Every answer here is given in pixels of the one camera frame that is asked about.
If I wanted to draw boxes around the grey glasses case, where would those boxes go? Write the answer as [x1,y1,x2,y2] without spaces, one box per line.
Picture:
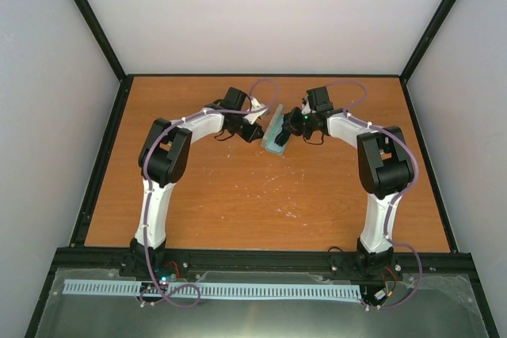
[261,104,284,151]

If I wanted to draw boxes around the black sunglasses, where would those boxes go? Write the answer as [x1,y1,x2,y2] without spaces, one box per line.
[274,127,292,147]

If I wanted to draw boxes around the light blue cleaning cloth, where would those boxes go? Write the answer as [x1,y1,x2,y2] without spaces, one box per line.
[265,141,286,155]

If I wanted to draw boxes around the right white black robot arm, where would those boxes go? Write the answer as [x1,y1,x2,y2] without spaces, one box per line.
[275,86,419,275]

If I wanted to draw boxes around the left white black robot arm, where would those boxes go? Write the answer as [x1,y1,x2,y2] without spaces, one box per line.
[130,87,269,277]

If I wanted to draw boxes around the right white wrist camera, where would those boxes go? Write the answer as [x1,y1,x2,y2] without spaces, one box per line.
[301,97,312,116]

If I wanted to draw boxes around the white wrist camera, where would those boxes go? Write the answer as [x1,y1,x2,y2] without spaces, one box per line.
[301,97,312,116]
[244,97,269,124]

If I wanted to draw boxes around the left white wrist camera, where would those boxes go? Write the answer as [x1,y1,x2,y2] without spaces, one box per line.
[244,97,269,124]

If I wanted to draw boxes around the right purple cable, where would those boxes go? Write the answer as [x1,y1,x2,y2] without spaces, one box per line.
[320,80,424,312]

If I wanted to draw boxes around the light blue cable duct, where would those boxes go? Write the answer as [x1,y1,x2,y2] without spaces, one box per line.
[62,279,361,302]

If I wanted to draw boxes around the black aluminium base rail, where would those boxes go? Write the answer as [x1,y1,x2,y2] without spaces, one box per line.
[51,247,476,280]

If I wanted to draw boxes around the right black frame post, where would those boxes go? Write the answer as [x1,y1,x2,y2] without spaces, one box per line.
[399,0,457,85]

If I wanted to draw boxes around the black frame post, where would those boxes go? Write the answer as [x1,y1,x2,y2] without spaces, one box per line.
[73,0,127,82]
[399,0,457,85]

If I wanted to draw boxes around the left black frame post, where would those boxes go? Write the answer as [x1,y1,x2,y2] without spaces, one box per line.
[73,0,127,82]

